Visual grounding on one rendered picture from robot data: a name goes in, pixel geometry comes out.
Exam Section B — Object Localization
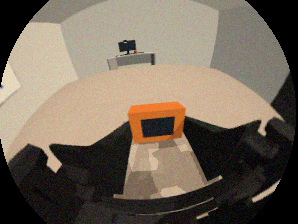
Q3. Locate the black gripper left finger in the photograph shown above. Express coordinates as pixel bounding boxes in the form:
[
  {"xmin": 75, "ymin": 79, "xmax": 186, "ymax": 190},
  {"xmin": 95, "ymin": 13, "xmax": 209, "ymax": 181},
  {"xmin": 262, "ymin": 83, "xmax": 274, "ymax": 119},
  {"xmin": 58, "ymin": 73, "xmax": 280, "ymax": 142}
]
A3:
[{"xmin": 49, "ymin": 121, "xmax": 133, "ymax": 194}]

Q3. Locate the orange block with dark square face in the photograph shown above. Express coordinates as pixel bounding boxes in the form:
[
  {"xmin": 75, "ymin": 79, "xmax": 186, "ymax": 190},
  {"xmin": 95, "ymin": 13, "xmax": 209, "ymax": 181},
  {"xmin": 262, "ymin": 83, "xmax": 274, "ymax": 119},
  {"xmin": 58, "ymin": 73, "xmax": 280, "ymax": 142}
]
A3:
[{"xmin": 128, "ymin": 101, "xmax": 185, "ymax": 144}]

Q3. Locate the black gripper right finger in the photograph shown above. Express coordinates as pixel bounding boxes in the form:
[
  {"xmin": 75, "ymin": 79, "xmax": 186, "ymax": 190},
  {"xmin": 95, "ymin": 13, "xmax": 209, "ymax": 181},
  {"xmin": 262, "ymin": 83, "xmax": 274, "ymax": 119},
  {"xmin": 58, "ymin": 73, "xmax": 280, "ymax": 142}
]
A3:
[{"xmin": 182, "ymin": 116, "xmax": 262, "ymax": 181}]

